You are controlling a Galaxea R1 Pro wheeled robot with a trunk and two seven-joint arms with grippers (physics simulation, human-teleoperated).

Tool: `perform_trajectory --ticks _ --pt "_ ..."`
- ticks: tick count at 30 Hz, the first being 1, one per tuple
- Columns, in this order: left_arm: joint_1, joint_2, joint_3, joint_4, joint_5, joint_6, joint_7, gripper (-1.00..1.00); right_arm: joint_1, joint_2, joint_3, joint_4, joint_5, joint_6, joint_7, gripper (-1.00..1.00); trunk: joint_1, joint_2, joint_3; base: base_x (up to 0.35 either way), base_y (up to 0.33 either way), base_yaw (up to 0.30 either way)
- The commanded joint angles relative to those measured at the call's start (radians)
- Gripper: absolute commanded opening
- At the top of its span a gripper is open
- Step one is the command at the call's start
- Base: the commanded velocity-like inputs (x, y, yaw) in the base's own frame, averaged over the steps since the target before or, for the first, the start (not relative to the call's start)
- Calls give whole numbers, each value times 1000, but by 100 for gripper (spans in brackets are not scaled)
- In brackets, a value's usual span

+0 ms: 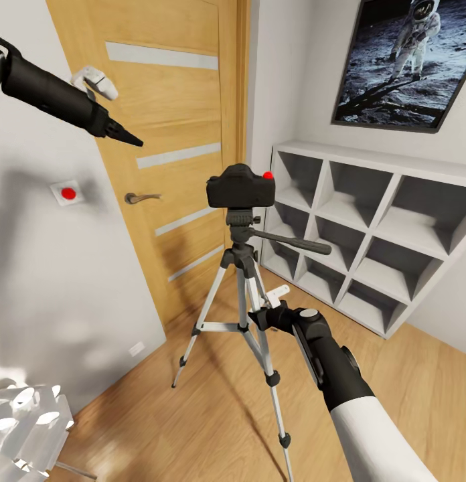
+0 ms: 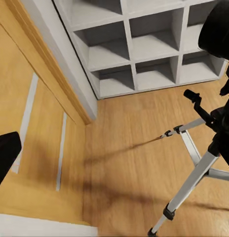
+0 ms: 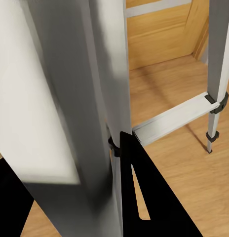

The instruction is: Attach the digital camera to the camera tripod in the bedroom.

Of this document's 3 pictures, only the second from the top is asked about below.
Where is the camera tripod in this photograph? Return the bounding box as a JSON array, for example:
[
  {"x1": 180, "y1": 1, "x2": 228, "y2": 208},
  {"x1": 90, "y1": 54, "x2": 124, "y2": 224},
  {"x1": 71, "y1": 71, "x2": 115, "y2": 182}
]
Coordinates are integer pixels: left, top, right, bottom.
[{"x1": 148, "y1": 66, "x2": 229, "y2": 237}]

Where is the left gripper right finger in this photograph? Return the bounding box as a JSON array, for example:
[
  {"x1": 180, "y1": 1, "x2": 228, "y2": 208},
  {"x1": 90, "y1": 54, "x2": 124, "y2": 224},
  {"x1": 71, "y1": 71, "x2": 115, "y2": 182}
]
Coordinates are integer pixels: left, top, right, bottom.
[{"x1": 217, "y1": 131, "x2": 229, "y2": 165}]

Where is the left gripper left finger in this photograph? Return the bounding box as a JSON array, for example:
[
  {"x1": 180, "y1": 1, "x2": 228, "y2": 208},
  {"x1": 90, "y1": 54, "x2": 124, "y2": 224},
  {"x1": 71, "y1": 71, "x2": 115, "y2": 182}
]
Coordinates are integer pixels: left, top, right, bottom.
[{"x1": 0, "y1": 131, "x2": 22, "y2": 184}]

